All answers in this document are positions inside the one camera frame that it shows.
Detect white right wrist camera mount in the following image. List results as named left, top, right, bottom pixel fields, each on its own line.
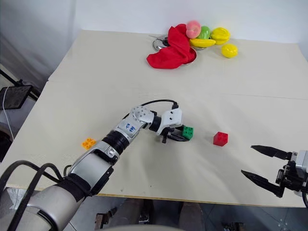
left=291, top=150, right=308, bottom=174

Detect dark rounded shape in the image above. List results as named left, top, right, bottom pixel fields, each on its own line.
left=180, top=201, right=204, bottom=231

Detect yellow toy starfruit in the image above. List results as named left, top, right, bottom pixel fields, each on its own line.
left=210, top=27, right=231, bottom=46

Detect green toy fruit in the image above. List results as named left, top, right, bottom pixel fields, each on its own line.
left=197, top=25, right=212, bottom=40

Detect green toy brick cube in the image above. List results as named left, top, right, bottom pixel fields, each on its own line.
left=181, top=125, right=195, bottom=141

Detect black stand bar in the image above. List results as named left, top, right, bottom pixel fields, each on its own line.
left=0, top=69, right=42, bottom=101

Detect thin white cable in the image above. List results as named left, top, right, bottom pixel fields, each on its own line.
left=1, top=86, right=15, bottom=141

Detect orange toy brick cube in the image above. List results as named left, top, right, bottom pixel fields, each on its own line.
left=81, top=137, right=97, bottom=151

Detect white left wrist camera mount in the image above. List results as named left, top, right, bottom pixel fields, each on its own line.
left=156, top=108, right=183, bottom=137

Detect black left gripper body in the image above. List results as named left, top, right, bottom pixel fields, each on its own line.
left=161, top=127, right=176, bottom=144

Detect yellow toy lemon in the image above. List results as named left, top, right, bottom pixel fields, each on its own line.
left=221, top=43, right=239, bottom=59

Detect thin black left wrist cable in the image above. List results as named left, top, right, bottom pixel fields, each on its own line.
left=140, top=99, right=179, bottom=110

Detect red toy brick cube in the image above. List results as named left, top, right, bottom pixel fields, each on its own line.
left=213, top=131, right=229, bottom=147

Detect pink toy peach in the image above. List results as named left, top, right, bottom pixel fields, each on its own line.
left=186, top=20, right=202, bottom=39

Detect yellow toy banana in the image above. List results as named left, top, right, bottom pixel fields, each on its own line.
left=189, top=38, right=217, bottom=48

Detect black flat panel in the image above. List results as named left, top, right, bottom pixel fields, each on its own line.
left=0, top=85, right=33, bottom=112

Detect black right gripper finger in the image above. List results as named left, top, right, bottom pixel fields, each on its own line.
left=250, top=144, right=294, bottom=160
left=241, top=169, right=285, bottom=199

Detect silver metal plate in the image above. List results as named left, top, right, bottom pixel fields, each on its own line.
left=152, top=35, right=198, bottom=66

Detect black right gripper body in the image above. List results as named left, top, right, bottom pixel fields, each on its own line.
left=275, top=159, right=308, bottom=193

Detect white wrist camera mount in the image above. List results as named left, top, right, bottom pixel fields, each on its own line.
left=156, top=108, right=183, bottom=137
left=291, top=150, right=308, bottom=174

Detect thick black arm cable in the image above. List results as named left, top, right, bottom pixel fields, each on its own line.
left=6, top=162, right=64, bottom=231
left=0, top=159, right=64, bottom=193

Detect red cloth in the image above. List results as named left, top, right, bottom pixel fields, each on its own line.
left=146, top=23, right=197, bottom=70

